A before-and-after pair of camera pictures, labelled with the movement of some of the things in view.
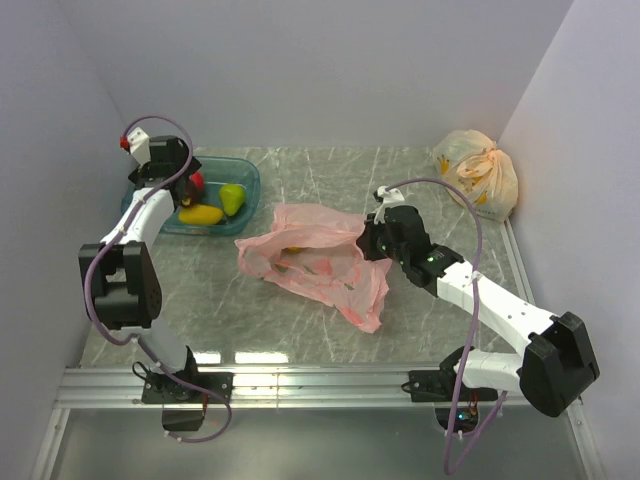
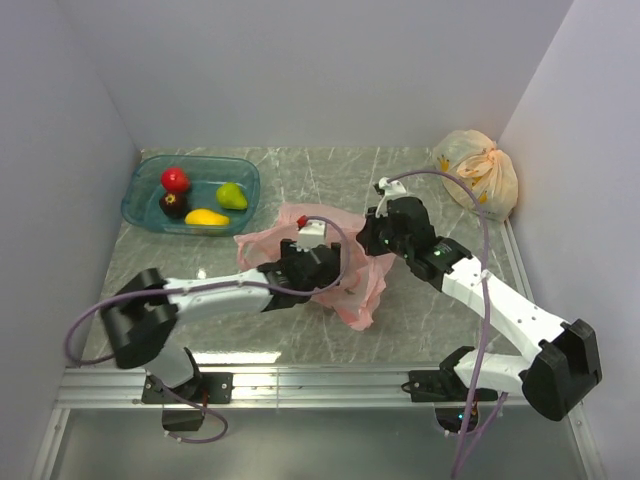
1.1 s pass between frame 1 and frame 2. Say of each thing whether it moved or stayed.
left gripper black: moved
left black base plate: stayed
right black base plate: stayed
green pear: moved
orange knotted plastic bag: stayed
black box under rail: stayed
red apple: moved
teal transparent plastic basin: stayed
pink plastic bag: stayed
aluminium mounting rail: stayed
